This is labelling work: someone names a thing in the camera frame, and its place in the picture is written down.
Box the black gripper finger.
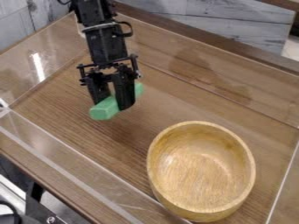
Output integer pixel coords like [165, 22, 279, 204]
[112, 73, 136, 110]
[86, 77, 111, 104]

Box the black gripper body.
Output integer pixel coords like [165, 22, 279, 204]
[77, 24, 137, 87]

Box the green rectangular block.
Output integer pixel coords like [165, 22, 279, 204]
[88, 81, 145, 122]

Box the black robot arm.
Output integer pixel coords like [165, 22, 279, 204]
[57, 0, 140, 110]

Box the brown wooden bowl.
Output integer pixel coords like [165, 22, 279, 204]
[145, 121, 256, 222]

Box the black table leg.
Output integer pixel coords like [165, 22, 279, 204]
[26, 182, 44, 202]

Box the black device with bolt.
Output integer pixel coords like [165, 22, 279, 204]
[24, 198, 72, 224]

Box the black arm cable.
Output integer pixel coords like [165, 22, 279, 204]
[112, 20, 135, 39]

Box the black cable below table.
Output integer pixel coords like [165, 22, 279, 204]
[0, 199, 22, 224]

